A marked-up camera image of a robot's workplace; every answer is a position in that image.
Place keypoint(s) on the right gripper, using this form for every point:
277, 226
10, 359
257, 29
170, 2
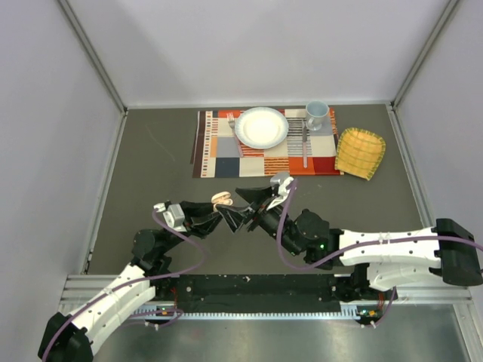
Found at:
235, 217

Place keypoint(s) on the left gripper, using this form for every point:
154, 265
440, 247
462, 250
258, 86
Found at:
200, 219

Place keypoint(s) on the beige earbud charging case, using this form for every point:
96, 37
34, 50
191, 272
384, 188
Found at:
221, 198

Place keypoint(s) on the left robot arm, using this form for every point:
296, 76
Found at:
79, 335

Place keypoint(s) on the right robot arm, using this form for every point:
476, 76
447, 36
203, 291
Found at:
381, 260

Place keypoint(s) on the patchwork placemat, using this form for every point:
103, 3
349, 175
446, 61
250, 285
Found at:
215, 153

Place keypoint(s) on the white plate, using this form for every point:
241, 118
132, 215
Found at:
261, 127

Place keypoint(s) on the silver fork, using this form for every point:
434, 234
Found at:
231, 121

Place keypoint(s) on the light blue cup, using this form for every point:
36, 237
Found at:
318, 116

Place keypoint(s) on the yellow woven cloth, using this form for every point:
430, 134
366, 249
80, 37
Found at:
359, 152

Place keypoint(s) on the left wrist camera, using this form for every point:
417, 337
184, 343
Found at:
172, 214

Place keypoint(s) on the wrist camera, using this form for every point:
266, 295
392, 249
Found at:
172, 214
281, 186

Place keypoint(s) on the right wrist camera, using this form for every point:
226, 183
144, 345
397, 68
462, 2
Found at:
281, 186

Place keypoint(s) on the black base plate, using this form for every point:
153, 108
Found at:
256, 293

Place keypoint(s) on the pink handled knife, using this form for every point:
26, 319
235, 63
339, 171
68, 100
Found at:
304, 146

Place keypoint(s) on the aluminium frame rail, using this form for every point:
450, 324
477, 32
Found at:
78, 289

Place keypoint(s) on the grey cable duct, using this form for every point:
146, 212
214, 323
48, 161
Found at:
347, 312

